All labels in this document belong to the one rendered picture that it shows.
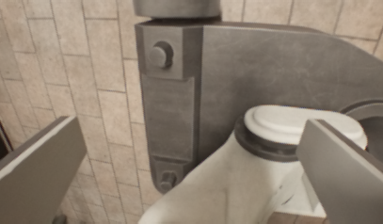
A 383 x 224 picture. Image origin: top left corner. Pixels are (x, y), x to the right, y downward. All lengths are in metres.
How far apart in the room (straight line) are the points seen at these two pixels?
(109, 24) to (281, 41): 0.51
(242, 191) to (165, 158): 0.34
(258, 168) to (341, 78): 0.28
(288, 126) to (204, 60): 0.22
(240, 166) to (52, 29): 0.76
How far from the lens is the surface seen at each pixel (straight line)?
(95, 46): 0.77
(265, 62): 0.46
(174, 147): 0.57
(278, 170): 0.34
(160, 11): 0.44
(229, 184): 0.30
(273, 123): 0.36
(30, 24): 0.94
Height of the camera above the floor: 0.61
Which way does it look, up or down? 59 degrees down
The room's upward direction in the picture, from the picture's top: 157 degrees counter-clockwise
